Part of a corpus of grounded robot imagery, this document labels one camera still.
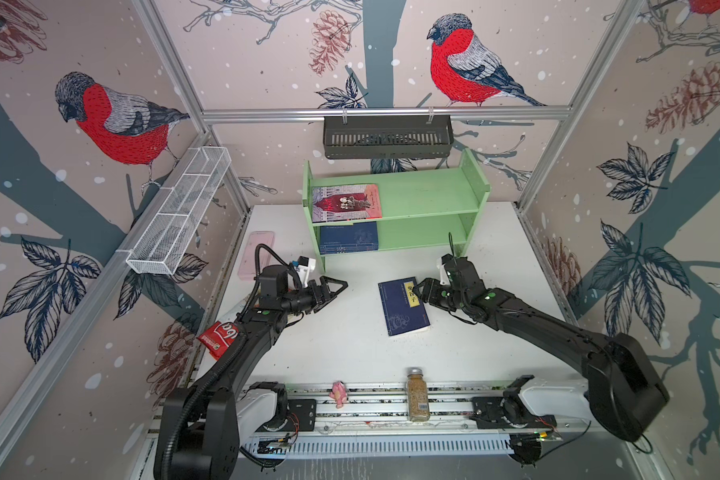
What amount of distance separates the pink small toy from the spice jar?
168 mm

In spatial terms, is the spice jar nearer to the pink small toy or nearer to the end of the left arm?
the pink small toy

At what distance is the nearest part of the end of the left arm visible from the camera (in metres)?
0.71

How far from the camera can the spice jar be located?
714mm

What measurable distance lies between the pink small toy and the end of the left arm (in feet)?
0.73

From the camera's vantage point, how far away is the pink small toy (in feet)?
2.49
